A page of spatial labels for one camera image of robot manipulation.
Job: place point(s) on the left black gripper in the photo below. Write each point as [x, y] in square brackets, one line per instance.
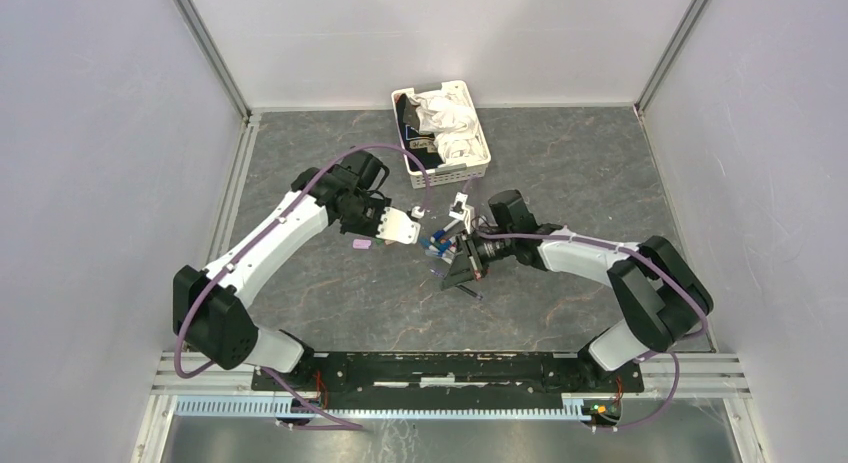
[380, 204]

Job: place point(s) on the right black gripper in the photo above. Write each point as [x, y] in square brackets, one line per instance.
[467, 265]

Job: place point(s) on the pink pen cap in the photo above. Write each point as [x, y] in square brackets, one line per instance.
[361, 244]

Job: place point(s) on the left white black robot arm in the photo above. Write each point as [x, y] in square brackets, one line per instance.
[210, 305]

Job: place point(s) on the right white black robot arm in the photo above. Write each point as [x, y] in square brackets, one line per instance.
[661, 300]

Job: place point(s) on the white marker bundle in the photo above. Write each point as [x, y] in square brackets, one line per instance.
[443, 251]

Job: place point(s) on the black board in basket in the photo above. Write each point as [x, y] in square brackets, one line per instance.
[420, 143]

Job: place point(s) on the white plastic basket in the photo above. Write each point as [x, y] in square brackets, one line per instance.
[444, 174]

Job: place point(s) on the crumpled white cloth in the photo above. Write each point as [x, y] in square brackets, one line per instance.
[455, 124]

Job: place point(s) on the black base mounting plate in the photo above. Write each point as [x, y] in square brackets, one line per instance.
[458, 380]

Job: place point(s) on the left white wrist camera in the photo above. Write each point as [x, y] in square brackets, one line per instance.
[397, 226]

